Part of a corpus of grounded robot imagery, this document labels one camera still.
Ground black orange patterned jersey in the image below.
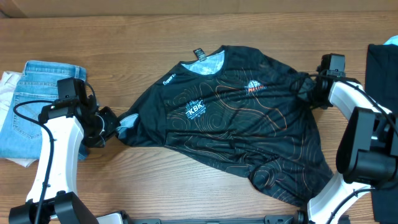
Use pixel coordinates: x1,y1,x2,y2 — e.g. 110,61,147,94
116,45,333,207

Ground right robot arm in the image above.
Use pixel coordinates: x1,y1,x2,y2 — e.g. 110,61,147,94
290,74,397,223

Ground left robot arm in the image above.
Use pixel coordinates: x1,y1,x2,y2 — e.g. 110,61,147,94
9,100,129,224

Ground black garment pile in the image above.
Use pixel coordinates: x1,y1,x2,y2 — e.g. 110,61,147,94
365,44,397,223

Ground folded blue denim jeans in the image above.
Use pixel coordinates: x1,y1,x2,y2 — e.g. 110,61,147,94
1,60,86,159

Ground folded white garment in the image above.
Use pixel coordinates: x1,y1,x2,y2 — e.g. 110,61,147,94
0,71,37,168

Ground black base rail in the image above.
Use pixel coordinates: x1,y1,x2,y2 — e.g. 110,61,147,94
96,210,308,224

